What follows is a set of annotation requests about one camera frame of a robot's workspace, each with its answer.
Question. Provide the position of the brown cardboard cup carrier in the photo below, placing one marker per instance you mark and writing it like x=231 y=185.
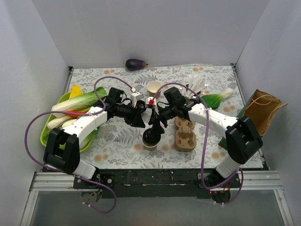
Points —
x=185 y=139

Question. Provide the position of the brown paper coffee cup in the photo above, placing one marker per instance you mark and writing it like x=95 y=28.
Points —
x=150 y=146

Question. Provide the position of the yellow corn toy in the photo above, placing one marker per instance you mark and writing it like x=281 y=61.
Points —
x=75 y=91

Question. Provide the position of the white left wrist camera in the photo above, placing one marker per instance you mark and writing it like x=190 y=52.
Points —
x=135 y=97

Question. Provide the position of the purple eggplant toy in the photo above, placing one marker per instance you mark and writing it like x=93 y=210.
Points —
x=135 y=64

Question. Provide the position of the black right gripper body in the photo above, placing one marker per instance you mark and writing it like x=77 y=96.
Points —
x=160 y=115

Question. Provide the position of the black coffee cup lid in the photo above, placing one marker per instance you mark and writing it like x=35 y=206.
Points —
x=146 y=136

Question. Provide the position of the orange carrot toy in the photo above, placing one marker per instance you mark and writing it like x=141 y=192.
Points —
x=74 y=114

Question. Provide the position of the large napa cabbage toy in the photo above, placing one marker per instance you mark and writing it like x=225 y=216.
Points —
x=81 y=103

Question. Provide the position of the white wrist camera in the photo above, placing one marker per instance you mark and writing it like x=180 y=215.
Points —
x=150 y=102
x=135 y=97

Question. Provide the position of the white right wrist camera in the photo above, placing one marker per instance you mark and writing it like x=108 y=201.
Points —
x=150 y=102

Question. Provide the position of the green bok choy toy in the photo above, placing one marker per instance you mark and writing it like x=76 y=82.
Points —
x=213 y=101

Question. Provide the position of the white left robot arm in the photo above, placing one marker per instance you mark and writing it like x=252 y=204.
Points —
x=63 y=147

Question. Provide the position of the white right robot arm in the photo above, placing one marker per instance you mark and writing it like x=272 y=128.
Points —
x=241 y=135

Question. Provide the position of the brown paper bag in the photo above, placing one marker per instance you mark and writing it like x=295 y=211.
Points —
x=261 y=108

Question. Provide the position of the white daikon radish toy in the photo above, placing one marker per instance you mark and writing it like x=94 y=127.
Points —
x=61 y=122

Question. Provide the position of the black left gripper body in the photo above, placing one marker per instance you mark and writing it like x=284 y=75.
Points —
x=134 y=115

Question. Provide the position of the grey straw holder cup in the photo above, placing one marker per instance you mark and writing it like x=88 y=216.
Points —
x=190 y=96

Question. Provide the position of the dark green paper bag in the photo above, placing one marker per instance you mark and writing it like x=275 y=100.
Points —
x=223 y=143

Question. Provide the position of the green leafy lettuce toy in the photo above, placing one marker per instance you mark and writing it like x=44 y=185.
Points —
x=87 y=141

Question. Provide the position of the aluminium frame rail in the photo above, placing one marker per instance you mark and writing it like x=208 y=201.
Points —
x=54 y=181

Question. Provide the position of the floral patterned table mat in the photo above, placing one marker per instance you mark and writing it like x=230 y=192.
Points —
x=119 y=146

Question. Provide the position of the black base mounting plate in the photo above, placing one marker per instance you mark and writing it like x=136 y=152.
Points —
x=128 y=183

